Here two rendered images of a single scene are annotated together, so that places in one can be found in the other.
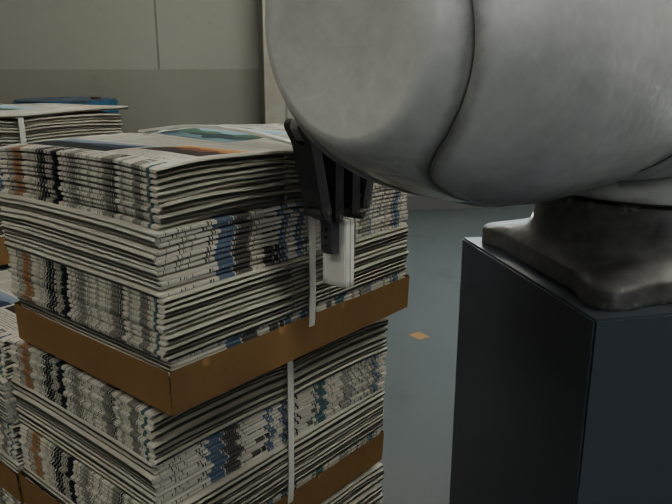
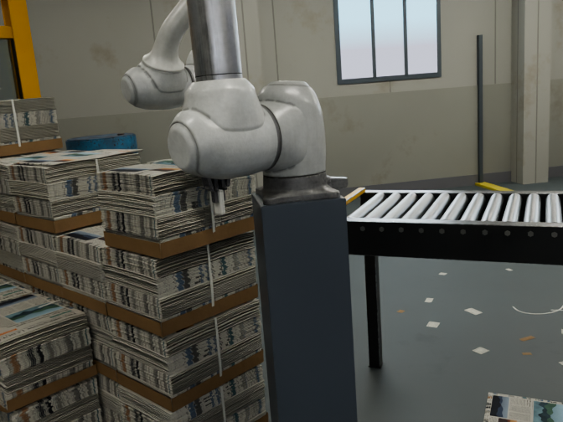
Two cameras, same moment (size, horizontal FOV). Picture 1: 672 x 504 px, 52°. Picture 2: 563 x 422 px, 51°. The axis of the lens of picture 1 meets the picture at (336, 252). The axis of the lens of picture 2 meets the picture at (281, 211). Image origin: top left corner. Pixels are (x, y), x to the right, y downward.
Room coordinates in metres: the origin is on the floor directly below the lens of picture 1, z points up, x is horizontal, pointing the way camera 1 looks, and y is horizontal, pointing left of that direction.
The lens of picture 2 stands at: (-0.93, -0.29, 1.27)
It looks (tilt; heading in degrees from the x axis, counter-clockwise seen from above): 12 degrees down; 4
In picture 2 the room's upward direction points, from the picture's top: 4 degrees counter-clockwise
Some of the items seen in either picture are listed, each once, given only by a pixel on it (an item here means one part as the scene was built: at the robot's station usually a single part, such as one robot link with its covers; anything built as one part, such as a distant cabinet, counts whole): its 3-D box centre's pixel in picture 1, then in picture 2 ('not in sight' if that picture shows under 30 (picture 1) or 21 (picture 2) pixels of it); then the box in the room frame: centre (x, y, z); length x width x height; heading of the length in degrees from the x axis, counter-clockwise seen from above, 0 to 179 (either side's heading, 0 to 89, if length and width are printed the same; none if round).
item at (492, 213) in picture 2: not in sight; (492, 212); (1.12, -0.88, 0.77); 0.47 x 0.05 x 0.05; 159
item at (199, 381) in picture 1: (148, 330); (153, 238); (0.70, 0.21, 0.86); 0.29 x 0.16 x 0.04; 50
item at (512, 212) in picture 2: not in sight; (512, 213); (1.10, -0.94, 0.77); 0.47 x 0.05 x 0.05; 159
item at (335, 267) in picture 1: (336, 252); (218, 202); (0.66, 0.00, 0.96); 0.03 x 0.01 x 0.07; 50
